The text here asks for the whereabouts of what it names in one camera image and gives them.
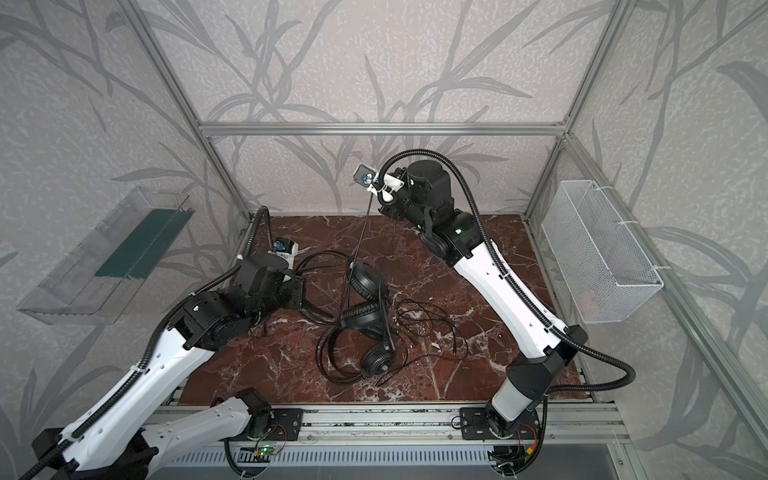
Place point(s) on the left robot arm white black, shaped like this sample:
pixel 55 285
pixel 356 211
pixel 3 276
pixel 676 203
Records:
pixel 113 440

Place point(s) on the clear plastic wall bin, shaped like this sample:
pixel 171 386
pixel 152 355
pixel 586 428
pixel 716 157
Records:
pixel 95 282

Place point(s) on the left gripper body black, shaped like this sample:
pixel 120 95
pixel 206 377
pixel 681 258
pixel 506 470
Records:
pixel 294 291

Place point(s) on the aluminium frame crossbar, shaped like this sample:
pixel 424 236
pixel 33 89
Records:
pixel 219 129

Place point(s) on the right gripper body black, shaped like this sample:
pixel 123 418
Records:
pixel 387 204

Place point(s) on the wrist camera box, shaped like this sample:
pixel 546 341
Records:
pixel 367 177
pixel 286 249

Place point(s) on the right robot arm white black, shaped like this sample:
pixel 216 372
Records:
pixel 547 345

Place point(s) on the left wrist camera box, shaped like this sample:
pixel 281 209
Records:
pixel 286 249

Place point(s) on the green mat in bin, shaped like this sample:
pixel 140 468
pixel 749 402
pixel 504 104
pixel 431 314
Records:
pixel 141 251

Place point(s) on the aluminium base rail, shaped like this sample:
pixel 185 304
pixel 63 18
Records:
pixel 358 424

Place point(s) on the white wire mesh basket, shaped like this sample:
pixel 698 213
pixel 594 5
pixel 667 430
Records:
pixel 608 274

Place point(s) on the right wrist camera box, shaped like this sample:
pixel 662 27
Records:
pixel 367 177

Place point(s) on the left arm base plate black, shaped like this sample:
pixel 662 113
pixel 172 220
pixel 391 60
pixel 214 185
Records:
pixel 281 425

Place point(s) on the black headphones with cable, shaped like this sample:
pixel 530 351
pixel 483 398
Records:
pixel 419 331
pixel 364 304

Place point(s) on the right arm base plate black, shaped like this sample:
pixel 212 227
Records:
pixel 473 424

